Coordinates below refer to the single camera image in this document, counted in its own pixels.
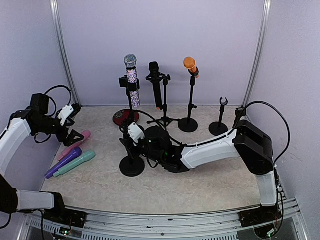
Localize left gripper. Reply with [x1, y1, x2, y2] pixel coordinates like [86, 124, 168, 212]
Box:
[34, 116, 84, 146]

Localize pink microphone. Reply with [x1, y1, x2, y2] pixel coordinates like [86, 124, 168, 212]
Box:
[58, 130, 91, 161]

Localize black mint mic stand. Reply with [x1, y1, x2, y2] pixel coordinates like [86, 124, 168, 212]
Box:
[119, 153, 146, 178]

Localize purple microphone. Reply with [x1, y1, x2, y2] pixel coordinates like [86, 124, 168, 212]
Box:
[45, 147, 82, 179]

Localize mint green microphone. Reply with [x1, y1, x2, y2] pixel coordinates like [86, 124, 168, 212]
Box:
[53, 150, 96, 178]

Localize black tripod mic stand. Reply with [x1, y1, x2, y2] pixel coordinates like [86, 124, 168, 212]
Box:
[145, 72, 180, 129]

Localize black orange mic stand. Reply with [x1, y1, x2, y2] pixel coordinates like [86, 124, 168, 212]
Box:
[178, 73, 198, 133]

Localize black pink mic stand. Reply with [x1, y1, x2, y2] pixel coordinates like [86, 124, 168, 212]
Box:
[208, 97, 229, 136]

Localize black microphone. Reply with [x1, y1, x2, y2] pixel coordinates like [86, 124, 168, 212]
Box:
[148, 61, 162, 109]

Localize orange microphone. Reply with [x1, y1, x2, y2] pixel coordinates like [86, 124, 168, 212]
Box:
[183, 56, 199, 78]

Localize black purple mic stand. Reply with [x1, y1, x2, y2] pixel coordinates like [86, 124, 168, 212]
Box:
[232, 107, 247, 129]

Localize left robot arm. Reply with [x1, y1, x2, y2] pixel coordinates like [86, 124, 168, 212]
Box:
[0, 85, 84, 223]

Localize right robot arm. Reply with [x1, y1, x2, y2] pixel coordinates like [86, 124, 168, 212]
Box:
[119, 101, 283, 222]

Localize black glitter mic stand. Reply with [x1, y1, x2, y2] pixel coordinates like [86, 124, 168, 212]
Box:
[119, 75, 135, 111]

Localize glitter rhinestone microphone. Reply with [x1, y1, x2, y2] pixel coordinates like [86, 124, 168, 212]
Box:
[124, 54, 140, 108]

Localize red floral plate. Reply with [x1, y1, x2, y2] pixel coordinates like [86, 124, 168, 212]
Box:
[112, 109, 140, 126]

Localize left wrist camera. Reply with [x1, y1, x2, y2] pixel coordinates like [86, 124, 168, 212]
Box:
[56, 103, 82, 126]

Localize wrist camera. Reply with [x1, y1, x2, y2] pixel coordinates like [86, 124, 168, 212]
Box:
[56, 103, 82, 126]
[124, 122, 145, 147]

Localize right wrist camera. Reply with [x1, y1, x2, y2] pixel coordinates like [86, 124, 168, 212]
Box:
[124, 122, 145, 147]

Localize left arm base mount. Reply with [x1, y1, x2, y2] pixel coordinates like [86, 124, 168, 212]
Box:
[44, 208, 87, 229]

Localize aluminium front rail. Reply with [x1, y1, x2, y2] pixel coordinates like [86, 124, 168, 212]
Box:
[17, 197, 308, 240]

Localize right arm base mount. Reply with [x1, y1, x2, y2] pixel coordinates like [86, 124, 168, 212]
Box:
[238, 206, 282, 228]

